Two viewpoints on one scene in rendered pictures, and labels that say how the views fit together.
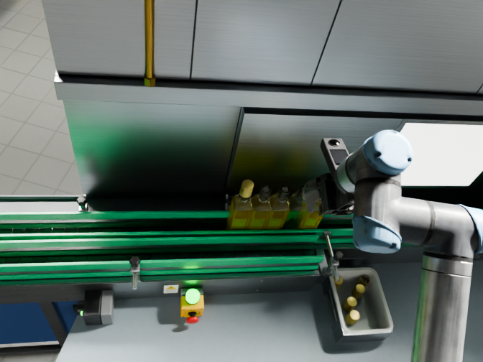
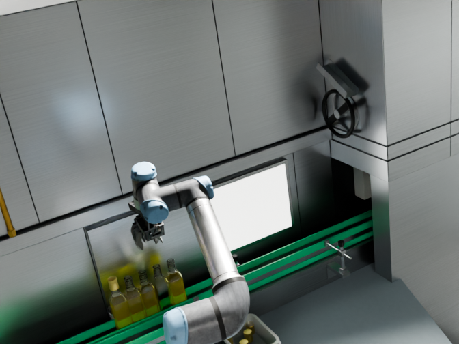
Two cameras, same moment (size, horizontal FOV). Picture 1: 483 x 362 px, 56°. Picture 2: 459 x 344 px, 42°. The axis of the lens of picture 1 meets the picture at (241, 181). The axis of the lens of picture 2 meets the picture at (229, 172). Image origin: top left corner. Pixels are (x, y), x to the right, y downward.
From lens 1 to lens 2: 1.19 m
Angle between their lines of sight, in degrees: 29
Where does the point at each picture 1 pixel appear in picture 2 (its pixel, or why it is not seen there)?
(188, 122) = (52, 258)
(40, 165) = not seen: outside the picture
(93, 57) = not seen: outside the picture
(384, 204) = (148, 192)
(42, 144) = not seen: outside the picture
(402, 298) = (289, 327)
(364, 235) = (145, 209)
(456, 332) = (213, 231)
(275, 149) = (124, 252)
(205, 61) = (44, 205)
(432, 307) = (197, 226)
